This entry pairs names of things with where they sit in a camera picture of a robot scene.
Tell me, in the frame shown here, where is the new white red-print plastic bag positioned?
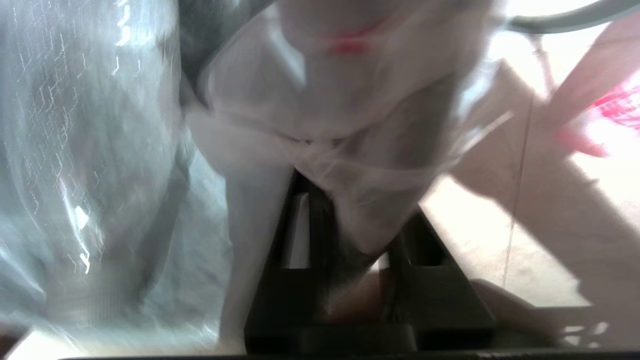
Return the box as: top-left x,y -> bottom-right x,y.
550,15 -> 640,158

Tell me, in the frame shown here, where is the grey bin retaining ring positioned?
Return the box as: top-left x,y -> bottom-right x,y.
505,0 -> 640,36

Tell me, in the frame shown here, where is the used white red-print trash bag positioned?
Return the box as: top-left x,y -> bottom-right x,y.
0,0 -> 513,353

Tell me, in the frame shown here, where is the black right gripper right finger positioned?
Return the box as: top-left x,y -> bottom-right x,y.
386,211 -> 495,327

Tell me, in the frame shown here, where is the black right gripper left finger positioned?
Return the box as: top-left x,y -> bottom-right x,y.
245,171 -> 332,327

